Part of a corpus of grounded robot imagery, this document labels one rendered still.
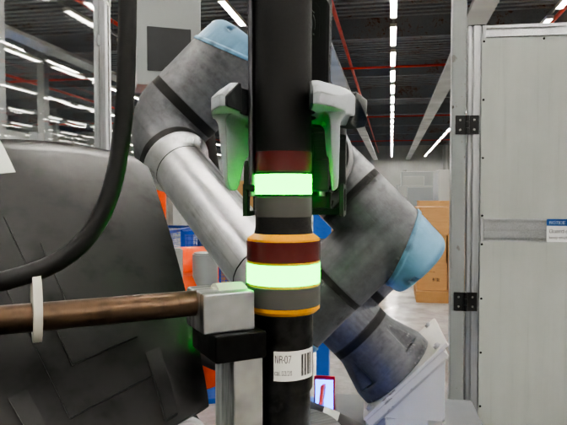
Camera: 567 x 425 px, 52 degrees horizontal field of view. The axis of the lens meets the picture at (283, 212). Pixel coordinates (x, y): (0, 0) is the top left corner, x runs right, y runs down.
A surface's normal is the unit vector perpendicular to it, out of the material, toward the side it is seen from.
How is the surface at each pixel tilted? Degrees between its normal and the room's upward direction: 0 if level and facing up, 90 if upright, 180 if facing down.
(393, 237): 87
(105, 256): 46
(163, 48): 90
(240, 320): 90
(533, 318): 90
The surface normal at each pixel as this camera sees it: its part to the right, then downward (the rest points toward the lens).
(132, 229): 0.43, -0.71
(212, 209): -0.41, -0.49
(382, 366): -0.33, -0.21
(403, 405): -0.15, 0.04
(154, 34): 0.30, 0.03
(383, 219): 0.02, -0.13
